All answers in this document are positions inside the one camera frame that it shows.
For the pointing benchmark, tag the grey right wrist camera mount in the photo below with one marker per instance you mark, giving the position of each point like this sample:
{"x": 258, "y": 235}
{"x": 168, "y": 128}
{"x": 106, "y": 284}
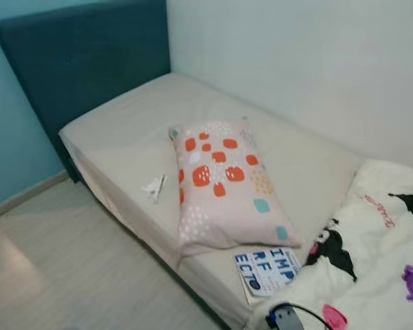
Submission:
{"x": 286, "y": 320}

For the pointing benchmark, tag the cream cartoon print comforter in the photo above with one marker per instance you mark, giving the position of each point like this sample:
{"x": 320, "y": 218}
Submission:
{"x": 372, "y": 275}

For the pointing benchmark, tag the cream sheeted mattress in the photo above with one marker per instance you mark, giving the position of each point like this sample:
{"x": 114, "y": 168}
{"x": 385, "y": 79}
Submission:
{"x": 124, "y": 130}

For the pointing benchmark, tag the white printed paper wrapper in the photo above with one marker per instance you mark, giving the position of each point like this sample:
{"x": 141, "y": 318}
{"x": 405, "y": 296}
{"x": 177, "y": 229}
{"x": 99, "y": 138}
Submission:
{"x": 161, "y": 189}

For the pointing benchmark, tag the white book with blue letters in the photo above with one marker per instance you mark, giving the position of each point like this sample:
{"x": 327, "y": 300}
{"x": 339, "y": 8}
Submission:
{"x": 268, "y": 271}

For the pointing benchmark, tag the pink pillow with orange spots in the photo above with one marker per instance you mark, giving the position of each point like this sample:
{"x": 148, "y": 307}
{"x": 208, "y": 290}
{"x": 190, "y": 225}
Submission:
{"x": 227, "y": 199}

